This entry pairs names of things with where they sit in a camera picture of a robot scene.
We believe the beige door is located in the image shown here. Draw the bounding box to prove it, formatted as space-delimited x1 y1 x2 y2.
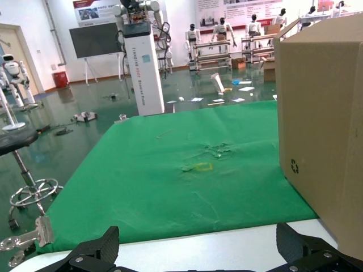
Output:
0 24 45 96

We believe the dark screen on stand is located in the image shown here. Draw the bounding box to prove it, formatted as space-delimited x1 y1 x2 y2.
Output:
69 22 126 86

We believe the red bin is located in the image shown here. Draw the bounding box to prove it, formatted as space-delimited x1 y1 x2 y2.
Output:
52 70 70 89

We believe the green table cloth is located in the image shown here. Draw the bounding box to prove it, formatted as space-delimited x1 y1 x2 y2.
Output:
35 100 320 254

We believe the black round stool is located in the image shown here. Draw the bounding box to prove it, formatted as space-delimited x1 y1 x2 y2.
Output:
0 127 65 231

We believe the upright brown cardboard flap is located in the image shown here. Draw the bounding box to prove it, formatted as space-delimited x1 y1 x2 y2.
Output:
273 18 302 41

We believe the white round-base stand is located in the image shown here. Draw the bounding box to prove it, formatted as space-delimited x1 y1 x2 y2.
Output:
0 87 26 131

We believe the small open cardboard box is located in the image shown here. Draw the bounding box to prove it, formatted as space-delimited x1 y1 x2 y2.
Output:
231 57 247 70

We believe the white humanoid robot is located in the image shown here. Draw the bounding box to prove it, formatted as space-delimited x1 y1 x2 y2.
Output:
245 14 265 38
273 7 288 27
212 17 238 48
0 53 36 109
184 24 202 61

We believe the wall poster with photo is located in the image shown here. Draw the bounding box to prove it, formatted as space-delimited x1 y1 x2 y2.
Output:
73 0 123 28

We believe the metal roller workbench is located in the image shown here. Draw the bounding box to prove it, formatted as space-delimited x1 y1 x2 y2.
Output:
240 33 277 63
192 39 232 75

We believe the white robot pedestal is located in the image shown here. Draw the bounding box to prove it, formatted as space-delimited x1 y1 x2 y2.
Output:
112 0 171 117

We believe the grey device on floor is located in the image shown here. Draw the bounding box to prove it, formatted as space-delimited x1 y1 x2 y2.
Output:
70 111 99 124

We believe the tilted white carton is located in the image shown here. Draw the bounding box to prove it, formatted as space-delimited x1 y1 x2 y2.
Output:
210 73 226 96

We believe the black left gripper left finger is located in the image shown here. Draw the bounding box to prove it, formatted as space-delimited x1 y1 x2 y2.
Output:
49 226 120 272

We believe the paper box with recycling symbol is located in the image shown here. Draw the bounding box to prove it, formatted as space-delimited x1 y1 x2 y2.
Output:
273 12 363 261

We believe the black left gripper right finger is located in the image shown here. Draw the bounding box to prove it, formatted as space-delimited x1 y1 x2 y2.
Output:
272 222 363 272

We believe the tall cardboard box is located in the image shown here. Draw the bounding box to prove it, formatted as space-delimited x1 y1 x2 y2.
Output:
262 56 277 83

